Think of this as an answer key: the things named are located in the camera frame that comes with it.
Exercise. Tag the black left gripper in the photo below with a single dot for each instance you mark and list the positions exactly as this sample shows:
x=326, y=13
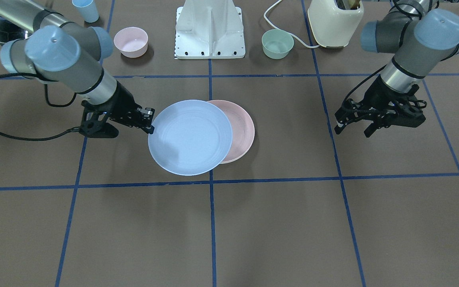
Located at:
x=377, y=92

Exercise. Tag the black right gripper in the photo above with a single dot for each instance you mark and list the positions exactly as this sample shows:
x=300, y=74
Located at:
x=123, y=101

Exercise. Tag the light blue plate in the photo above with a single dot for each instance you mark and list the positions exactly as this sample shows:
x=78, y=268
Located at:
x=191, y=137

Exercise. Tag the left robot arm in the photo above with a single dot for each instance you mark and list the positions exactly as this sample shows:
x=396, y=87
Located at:
x=419, y=35

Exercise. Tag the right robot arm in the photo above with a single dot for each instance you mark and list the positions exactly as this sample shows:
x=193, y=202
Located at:
x=61, y=51

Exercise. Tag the pink bowl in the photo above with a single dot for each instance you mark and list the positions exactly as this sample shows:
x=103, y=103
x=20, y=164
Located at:
x=132, y=42

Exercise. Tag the cream toaster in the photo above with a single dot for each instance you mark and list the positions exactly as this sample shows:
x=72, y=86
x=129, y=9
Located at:
x=334, y=22

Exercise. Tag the pink plate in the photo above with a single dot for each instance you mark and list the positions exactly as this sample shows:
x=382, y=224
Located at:
x=243, y=129

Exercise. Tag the white metal stand base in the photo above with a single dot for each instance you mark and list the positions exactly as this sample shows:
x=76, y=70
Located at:
x=209, y=29

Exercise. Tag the green bowl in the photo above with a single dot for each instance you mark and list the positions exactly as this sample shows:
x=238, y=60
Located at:
x=277, y=43

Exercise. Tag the light blue cup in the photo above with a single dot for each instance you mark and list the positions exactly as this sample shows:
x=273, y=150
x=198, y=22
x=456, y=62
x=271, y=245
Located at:
x=87, y=9

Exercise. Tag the metal bowl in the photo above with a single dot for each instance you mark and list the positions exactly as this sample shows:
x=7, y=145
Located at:
x=10, y=32

